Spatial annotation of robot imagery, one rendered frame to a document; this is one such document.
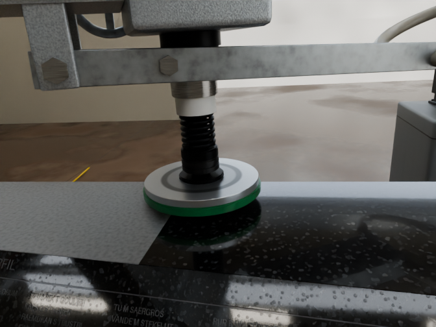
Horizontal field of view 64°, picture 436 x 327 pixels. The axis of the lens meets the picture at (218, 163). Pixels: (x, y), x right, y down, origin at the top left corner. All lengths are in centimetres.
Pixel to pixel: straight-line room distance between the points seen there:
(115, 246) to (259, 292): 23
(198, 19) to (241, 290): 36
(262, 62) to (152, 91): 507
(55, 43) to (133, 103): 528
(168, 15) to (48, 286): 41
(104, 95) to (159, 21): 548
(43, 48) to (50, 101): 595
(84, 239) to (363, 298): 41
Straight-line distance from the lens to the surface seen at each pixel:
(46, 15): 51
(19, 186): 91
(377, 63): 70
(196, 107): 58
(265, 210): 62
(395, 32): 107
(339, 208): 64
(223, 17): 51
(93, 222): 65
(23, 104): 678
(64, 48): 51
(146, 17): 49
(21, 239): 66
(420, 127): 149
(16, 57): 667
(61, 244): 61
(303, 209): 62
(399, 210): 66
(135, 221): 62
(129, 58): 53
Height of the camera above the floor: 115
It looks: 20 degrees down
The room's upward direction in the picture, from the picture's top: 4 degrees counter-clockwise
